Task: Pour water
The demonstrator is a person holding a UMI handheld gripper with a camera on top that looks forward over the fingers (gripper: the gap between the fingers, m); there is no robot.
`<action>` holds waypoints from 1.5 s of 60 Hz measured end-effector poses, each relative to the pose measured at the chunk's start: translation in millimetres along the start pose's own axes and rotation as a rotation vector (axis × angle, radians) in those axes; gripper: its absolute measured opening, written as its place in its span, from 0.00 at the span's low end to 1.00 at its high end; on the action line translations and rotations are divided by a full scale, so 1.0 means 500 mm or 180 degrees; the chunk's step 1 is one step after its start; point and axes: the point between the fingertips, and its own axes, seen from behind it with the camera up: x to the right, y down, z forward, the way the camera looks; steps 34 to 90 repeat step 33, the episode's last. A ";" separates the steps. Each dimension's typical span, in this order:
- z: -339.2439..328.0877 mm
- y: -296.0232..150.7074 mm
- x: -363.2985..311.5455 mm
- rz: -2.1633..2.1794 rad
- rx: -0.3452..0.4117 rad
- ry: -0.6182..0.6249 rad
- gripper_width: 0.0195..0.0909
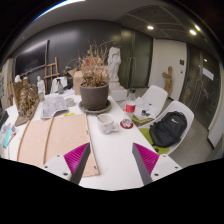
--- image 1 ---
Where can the grey plant saucer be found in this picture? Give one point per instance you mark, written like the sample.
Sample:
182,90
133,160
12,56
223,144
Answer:
95,111

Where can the clear red-label drink bottle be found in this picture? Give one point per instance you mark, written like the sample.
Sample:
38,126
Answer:
130,106

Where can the black backpack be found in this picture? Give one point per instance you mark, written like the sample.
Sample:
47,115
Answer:
168,130

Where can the white stone statue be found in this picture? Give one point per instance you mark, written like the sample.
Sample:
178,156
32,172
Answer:
114,63

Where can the dried plant in brown pot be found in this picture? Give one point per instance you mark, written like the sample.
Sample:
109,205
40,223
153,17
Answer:
94,96

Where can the grey folded papers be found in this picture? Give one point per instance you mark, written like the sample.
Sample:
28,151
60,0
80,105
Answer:
53,106

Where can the long ceiling light strip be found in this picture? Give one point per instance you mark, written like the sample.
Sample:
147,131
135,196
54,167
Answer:
53,8

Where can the white green-label spray bottle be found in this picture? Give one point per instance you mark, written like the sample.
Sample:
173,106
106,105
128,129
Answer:
41,88

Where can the thin stirring stick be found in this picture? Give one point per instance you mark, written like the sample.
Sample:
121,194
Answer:
99,118

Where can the white mug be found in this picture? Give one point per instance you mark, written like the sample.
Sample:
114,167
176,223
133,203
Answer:
106,125

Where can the colourful book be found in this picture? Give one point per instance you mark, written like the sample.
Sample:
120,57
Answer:
8,135

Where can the wooden easel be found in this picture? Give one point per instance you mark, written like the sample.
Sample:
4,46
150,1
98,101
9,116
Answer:
51,73

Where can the black box device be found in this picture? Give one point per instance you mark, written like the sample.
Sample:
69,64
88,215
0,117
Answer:
3,118

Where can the cardboard box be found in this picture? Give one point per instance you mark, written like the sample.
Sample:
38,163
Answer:
77,83

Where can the beige plywood sheet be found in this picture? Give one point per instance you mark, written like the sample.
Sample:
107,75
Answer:
63,136

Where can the round ceiling spotlight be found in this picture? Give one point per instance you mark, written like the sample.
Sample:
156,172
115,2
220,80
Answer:
192,32
150,27

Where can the golden relief sculpture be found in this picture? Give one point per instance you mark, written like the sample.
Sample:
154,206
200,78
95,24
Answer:
28,100

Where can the yellow tag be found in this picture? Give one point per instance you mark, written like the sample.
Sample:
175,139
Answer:
69,114

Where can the black wall screen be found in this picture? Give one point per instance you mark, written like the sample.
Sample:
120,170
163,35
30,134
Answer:
31,56

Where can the green seat cushion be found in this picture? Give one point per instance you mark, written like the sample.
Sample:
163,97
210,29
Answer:
145,135
141,120

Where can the small white jar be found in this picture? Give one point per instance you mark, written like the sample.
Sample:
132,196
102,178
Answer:
70,102

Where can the flat round red coaster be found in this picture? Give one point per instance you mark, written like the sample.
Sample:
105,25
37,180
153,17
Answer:
127,126

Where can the wooden figure statue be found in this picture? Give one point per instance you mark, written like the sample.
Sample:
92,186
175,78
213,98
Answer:
168,80

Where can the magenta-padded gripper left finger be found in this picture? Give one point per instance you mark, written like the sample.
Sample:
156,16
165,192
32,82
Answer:
63,165

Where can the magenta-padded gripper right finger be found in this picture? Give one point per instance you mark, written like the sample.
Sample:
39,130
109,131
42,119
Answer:
160,165

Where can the dark double door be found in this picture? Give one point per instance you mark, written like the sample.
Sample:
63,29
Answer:
140,60

